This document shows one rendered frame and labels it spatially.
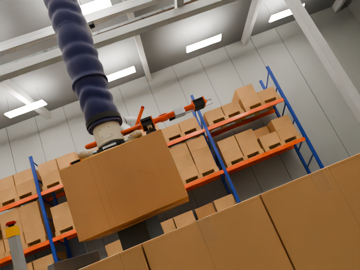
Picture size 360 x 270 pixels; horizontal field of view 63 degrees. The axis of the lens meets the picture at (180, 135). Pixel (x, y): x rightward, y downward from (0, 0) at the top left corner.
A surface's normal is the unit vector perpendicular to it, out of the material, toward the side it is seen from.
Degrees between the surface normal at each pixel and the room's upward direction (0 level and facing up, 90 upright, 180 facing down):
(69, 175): 90
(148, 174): 90
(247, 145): 90
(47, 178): 90
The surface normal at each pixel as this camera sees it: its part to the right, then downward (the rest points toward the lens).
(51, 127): -0.04, -0.29
